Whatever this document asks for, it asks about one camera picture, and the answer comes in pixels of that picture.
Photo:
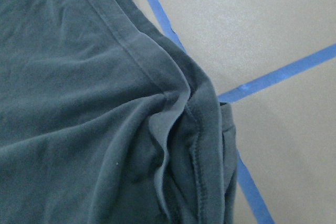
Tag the black printed t-shirt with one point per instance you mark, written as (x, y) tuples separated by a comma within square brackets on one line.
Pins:
[(106, 120)]

